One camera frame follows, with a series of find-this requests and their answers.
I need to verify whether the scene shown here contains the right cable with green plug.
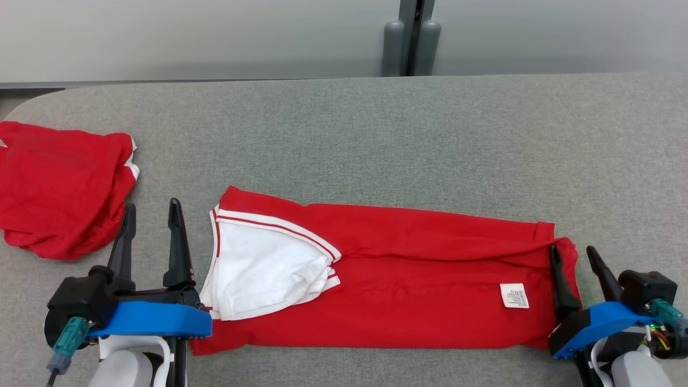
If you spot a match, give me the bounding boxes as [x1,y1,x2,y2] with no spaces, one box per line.
[648,298,688,334]

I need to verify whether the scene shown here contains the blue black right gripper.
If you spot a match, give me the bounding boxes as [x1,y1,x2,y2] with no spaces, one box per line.
[548,245,688,360]

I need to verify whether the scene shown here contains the grey partition post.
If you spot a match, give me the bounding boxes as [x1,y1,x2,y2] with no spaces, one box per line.
[400,0,435,76]

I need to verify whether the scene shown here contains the cable with green plug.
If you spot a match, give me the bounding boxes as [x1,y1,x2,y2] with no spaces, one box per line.
[648,298,688,334]
[46,317,90,387]

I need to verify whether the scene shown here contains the red shorts with white lining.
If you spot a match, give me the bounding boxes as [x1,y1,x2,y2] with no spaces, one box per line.
[189,185,582,356]

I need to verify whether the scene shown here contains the grey rounded post bumper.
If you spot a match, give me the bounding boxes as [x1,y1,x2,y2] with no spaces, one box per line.
[414,20,441,76]
[382,20,405,77]

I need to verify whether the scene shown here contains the red shorts with white trim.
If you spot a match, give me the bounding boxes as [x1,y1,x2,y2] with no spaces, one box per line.
[0,121,140,261]

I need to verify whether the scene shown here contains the grey fabric upholstered table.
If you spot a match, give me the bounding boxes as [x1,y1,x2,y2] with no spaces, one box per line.
[0,73,688,387]

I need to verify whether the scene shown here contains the left cable with green plug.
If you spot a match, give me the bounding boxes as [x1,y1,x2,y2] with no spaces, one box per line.
[46,317,90,387]

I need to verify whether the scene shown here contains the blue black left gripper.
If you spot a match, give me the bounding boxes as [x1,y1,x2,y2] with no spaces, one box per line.
[44,198,213,350]

